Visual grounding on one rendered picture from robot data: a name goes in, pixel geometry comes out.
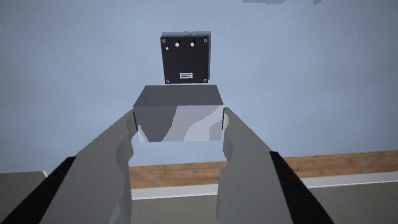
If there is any grey slotted metal block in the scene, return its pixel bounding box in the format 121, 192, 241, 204
133, 85, 224, 142

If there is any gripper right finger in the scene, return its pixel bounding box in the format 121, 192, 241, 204
216, 107, 334, 224

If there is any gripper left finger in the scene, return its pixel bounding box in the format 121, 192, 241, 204
0, 109, 138, 224

